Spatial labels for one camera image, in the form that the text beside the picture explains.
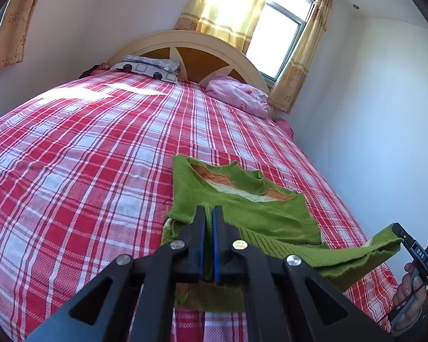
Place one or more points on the yellow floral curtain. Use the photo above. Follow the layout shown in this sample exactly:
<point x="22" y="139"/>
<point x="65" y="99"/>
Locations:
<point x="16" y="25"/>
<point x="228" y="3"/>
<point x="303" y="57"/>

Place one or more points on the cream wooden headboard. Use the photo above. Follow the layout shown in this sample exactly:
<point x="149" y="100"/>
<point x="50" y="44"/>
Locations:
<point x="199" y="58"/>

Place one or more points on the green orange striped knit sweater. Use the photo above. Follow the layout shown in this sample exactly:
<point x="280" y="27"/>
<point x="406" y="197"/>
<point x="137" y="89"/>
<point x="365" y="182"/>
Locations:
<point x="264" y="213"/>

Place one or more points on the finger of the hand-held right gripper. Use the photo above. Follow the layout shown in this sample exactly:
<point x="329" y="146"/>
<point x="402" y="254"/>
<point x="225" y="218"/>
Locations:
<point x="415" y="253"/>

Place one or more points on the grey patterned pillow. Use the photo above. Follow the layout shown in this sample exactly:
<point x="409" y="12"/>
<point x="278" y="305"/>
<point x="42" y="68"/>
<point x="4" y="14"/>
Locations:
<point x="148" y="67"/>

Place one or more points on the window behind headboard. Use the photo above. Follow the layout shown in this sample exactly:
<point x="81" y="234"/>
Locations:
<point x="281" y="35"/>

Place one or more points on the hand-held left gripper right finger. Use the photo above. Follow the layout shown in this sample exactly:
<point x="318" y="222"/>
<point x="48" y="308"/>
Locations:
<point x="217" y="235"/>

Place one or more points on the person's right hand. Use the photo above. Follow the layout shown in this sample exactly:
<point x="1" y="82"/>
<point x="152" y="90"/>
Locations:
<point x="408" y="299"/>

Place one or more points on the pink cloth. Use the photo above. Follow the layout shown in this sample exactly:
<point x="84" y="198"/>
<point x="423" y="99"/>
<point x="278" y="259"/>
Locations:
<point x="284" y="126"/>

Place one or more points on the red plaid bed sheet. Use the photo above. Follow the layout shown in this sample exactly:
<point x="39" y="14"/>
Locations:
<point x="75" y="156"/>

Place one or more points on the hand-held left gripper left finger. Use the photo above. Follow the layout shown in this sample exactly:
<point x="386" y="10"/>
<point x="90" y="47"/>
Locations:
<point x="199" y="235"/>

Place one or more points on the pink floral pillow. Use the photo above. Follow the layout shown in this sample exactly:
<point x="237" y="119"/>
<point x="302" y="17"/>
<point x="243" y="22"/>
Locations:
<point x="240" y="94"/>

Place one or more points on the dark cloth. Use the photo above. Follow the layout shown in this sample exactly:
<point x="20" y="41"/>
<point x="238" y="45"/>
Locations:
<point x="92" y="71"/>

